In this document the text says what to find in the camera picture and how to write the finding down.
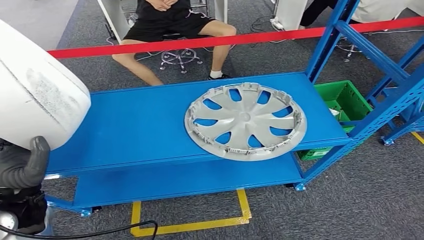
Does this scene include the red barrier belt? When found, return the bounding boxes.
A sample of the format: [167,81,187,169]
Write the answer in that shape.
[47,15,424,60]

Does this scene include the green plastic crate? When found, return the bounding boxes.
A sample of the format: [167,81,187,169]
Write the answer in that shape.
[296,80,375,162]

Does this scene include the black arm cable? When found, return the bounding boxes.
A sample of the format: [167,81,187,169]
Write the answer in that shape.
[0,220,159,240]

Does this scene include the chrome swivel stool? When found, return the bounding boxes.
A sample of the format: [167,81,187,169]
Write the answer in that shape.
[335,31,364,63]
[158,32,204,74]

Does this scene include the white car body panel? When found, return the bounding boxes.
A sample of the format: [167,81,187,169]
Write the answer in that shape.
[0,19,92,152]

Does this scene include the white floor cable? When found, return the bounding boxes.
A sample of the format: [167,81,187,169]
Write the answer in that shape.
[364,29,424,36]

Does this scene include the white desk leg panel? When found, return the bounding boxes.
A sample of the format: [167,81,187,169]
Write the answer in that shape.
[213,0,229,24]
[274,0,309,31]
[96,0,131,44]

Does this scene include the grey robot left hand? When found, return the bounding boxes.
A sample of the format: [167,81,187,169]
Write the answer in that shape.
[0,135,51,191]

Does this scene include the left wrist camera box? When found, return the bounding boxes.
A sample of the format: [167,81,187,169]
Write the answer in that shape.
[0,190,48,233]

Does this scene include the blue metal shelf rack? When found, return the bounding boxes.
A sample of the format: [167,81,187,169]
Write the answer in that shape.
[44,0,424,218]

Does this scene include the grey wheel hubcap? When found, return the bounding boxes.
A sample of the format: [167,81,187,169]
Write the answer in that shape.
[184,82,308,163]

